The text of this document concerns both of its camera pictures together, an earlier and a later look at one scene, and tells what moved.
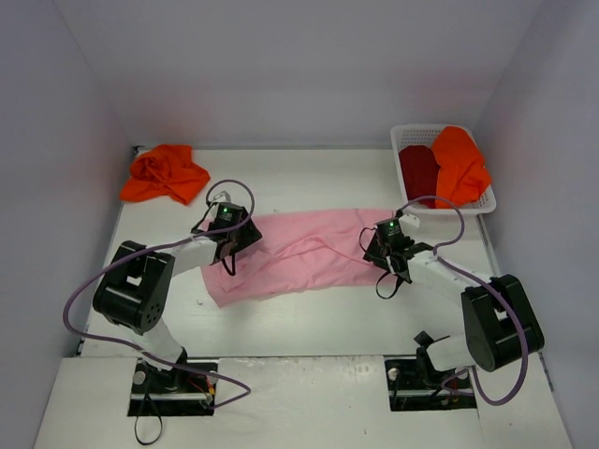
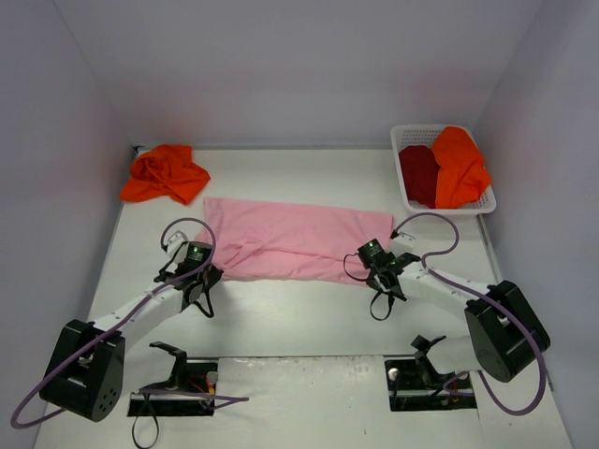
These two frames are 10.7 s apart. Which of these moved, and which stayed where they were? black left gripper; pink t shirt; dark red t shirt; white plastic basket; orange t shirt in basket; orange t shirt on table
Moved: black left gripper; pink t shirt
Stayed: orange t shirt on table; orange t shirt in basket; white plastic basket; dark red t shirt
